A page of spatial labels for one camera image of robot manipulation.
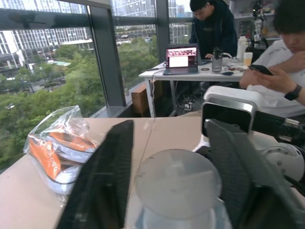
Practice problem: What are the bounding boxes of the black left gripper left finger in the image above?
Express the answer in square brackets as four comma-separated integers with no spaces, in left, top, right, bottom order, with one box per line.
[56,119,135,229]

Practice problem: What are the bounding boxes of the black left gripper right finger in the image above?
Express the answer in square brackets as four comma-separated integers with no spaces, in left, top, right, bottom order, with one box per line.
[203,118,305,229]

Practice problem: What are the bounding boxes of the black smartphone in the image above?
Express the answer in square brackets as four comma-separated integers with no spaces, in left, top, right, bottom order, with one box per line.
[248,64,274,76]

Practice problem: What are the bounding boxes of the clear plastic bottle white cap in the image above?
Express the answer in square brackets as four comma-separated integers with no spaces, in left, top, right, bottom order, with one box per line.
[134,149,233,229]

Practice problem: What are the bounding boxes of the cup with orange drink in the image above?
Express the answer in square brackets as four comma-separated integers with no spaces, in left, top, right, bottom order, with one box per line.
[243,52,254,67]

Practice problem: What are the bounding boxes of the bystander hand with watch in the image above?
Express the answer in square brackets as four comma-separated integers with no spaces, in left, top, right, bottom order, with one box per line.
[252,67,299,94]

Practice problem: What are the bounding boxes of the black smartwatch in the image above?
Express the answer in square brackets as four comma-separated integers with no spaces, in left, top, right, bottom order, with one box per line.
[284,83,303,102]

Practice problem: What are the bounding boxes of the orange canvas sneaker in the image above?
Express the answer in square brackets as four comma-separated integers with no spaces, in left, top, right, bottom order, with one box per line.
[49,130,101,165]
[28,137,83,195]

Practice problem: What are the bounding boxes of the clear plastic zip bag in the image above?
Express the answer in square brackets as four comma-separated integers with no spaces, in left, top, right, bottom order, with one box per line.
[23,104,107,208]

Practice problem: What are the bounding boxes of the person in white shirt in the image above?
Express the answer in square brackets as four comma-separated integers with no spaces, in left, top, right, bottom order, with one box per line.
[239,0,305,118]

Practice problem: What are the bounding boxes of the brown wooden box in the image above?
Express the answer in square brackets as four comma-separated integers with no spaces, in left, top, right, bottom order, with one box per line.
[131,84,147,118]

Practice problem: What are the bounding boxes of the grey vase with plant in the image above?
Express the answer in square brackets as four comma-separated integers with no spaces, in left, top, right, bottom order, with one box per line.
[211,46,224,73]

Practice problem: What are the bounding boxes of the white office table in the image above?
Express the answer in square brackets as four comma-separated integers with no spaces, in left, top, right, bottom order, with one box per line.
[138,60,251,118]

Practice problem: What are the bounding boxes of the open laptop with lit screen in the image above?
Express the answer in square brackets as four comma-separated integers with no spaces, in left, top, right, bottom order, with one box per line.
[163,46,200,76]

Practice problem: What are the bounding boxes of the person in dark hoodie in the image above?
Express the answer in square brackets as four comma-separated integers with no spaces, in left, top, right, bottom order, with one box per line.
[189,0,238,63]

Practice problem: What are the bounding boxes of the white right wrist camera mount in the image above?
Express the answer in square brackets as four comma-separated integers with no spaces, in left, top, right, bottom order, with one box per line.
[201,85,263,142]

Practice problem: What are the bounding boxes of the tangle of floor cables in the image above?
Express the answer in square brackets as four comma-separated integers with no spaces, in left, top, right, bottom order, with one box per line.
[180,93,200,111]

